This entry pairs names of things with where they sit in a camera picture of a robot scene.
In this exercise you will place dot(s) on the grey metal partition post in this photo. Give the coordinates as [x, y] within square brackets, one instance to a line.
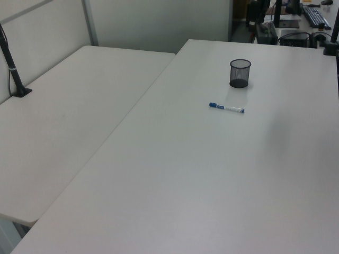
[90, 23]

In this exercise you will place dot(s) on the grey partition end post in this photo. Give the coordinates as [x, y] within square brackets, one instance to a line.
[230, 21]

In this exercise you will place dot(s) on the black computer keyboard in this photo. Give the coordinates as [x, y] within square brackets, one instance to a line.
[316, 16]

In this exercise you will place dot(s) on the brown desk board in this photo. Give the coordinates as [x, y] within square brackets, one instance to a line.
[288, 23]

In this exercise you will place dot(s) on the blue and white marker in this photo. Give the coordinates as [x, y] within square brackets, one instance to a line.
[225, 107]

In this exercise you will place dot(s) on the black computer mouse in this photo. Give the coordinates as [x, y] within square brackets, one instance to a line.
[327, 2]

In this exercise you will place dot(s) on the dark device with green part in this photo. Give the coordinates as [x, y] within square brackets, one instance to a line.
[266, 33]

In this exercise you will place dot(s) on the black monitor stand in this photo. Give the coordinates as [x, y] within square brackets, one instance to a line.
[277, 13]

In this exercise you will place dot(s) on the black box device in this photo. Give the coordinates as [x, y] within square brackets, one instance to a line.
[294, 39]

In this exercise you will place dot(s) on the black clamp camera stand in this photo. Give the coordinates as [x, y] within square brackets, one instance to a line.
[332, 45]

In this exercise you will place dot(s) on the black computer tower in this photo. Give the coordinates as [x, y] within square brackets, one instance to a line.
[253, 13]

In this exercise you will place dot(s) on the black mesh pen cup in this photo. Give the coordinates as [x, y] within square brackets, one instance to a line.
[239, 75]

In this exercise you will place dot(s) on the black camera stand pole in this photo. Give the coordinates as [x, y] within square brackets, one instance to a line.
[14, 75]

